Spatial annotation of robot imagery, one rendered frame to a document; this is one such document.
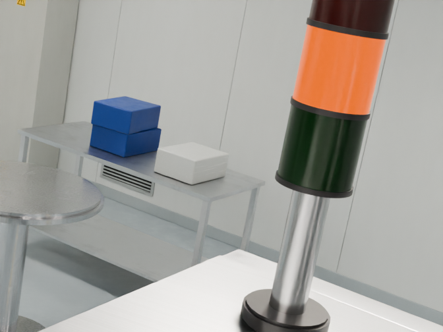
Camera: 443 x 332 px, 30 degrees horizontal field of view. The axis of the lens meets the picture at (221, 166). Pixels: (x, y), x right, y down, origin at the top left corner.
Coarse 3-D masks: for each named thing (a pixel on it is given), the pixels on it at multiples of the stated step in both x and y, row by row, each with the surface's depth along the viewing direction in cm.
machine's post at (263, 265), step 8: (224, 256) 66; (232, 256) 66; (240, 256) 67; (248, 256) 67; (256, 256) 67; (248, 264) 65; (256, 264) 66; (264, 264) 66; (272, 264) 66; (264, 272) 64; (272, 272) 64
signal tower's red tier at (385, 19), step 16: (320, 0) 49; (336, 0) 48; (352, 0) 48; (368, 0) 48; (384, 0) 48; (320, 16) 49; (336, 16) 48; (352, 16) 48; (368, 16) 48; (384, 16) 49; (384, 32) 49
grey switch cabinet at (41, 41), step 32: (0, 0) 731; (32, 0) 711; (64, 0) 719; (0, 32) 736; (32, 32) 716; (64, 32) 731; (0, 64) 741; (32, 64) 720; (64, 64) 743; (0, 96) 746; (32, 96) 725; (64, 96) 755; (0, 128) 751; (32, 160) 743
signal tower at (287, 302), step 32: (352, 32) 48; (320, 192) 51; (352, 192) 53; (288, 224) 53; (320, 224) 53; (288, 256) 54; (288, 288) 54; (256, 320) 53; (288, 320) 53; (320, 320) 54
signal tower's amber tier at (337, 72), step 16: (320, 32) 49; (336, 32) 49; (304, 48) 51; (320, 48) 49; (336, 48) 49; (352, 48) 49; (368, 48) 49; (304, 64) 50; (320, 64) 49; (336, 64) 49; (352, 64) 49; (368, 64) 49; (304, 80) 50; (320, 80) 49; (336, 80) 49; (352, 80) 49; (368, 80) 50; (304, 96) 50; (320, 96) 50; (336, 96) 49; (352, 96) 49; (368, 96) 50; (352, 112) 50; (368, 112) 51
